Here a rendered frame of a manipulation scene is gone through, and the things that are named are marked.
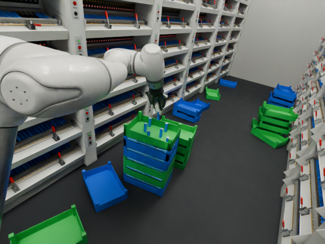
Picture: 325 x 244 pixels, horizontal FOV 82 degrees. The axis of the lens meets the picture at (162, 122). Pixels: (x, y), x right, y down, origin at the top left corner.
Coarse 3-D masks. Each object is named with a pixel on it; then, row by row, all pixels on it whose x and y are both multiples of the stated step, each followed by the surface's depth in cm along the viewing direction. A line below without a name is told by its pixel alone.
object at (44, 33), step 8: (48, 8) 94; (48, 16) 96; (56, 16) 92; (64, 16) 90; (64, 24) 92; (0, 32) 72; (8, 32) 74; (16, 32) 76; (24, 32) 78; (32, 32) 80; (40, 32) 83; (48, 32) 85; (56, 32) 88; (64, 32) 91; (24, 40) 80; (32, 40) 82; (40, 40) 85
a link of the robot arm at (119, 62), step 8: (120, 48) 85; (104, 56) 86; (112, 56) 76; (120, 56) 80; (128, 56) 82; (104, 64) 42; (112, 64) 47; (120, 64) 53; (128, 64) 83; (112, 72) 44; (120, 72) 50; (128, 72) 86; (112, 80) 43; (120, 80) 50; (112, 88) 45
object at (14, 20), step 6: (0, 18) 74; (6, 18) 75; (12, 18) 77; (18, 18) 79; (24, 18) 80; (30, 18) 82; (36, 18) 84; (42, 18) 86; (48, 18) 89; (54, 18) 91; (12, 24) 76; (18, 24) 78; (54, 24) 89
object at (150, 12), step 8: (160, 0) 139; (136, 8) 145; (144, 8) 141; (152, 8) 138; (160, 8) 142; (152, 16) 140; (160, 16) 145; (160, 24) 149; (152, 32) 145; (144, 40) 152; (152, 40) 148; (144, 88) 172
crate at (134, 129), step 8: (136, 120) 123; (144, 120) 126; (152, 120) 124; (160, 120) 122; (128, 128) 115; (136, 128) 119; (152, 128) 122; (168, 128) 122; (176, 128) 120; (128, 136) 111; (136, 136) 109; (144, 136) 106; (152, 136) 114; (168, 136) 116; (176, 136) 110; (152, 144) 107; (160, 144) 105; (168, 144) 103
